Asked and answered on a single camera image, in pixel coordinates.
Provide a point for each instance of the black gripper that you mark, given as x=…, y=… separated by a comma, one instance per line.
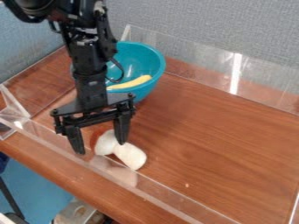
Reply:
x=95, y=106

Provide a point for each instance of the white and brown toy mushroom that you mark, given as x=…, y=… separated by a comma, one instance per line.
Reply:
x=130, y=154

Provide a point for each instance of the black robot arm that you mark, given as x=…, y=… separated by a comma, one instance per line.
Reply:
x=81, y=21

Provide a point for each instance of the blue plastic bowl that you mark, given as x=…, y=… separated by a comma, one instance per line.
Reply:
x=125, y=62

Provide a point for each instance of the yellow toy banana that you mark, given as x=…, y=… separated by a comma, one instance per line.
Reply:
x=133, y=83

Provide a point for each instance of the grey metal base below table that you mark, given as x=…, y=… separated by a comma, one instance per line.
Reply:
x=79, y=213

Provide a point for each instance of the clear acrylic barrier wall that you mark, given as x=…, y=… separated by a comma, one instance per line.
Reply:
x=218, y=128

